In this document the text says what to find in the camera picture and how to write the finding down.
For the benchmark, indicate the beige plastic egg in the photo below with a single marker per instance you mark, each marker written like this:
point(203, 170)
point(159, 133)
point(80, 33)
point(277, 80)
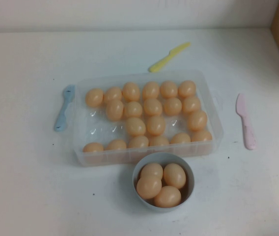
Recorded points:
point(167, 196)
point(150, 169)
point(112, 93)
point(131, 91)
point(156, 125)
point(191, 104)
point(201, 136)
point(149, 186)
point(174, 176)
point(159, 141)
point(135, 126)
point(94, 97)
point(152, 107)
point(116, 145)
point(114, 110)
point(186, 89)
point(150, 90)
point(172, 106)
point(133, 109)
point(197, 120)
point(168, 89)
point(138, 142)
point(180, 138)
point(93, 147)

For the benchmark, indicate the clear plastic egg box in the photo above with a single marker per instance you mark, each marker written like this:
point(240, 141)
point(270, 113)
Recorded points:
point(203, 150)

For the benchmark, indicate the yellow plastic knife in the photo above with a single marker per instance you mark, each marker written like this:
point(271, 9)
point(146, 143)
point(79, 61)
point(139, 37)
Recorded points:
point(166, 59)

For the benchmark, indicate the pale blue round bowl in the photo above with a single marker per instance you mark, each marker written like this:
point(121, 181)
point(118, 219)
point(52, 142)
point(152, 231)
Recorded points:
point(188, 172)

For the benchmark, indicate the blue plastic knife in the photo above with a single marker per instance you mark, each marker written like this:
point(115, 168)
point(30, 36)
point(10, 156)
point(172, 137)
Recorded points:
point(62, 115)

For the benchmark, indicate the pink plastic knife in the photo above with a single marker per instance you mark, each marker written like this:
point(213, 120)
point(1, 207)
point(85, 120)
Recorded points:
point(246, 123)

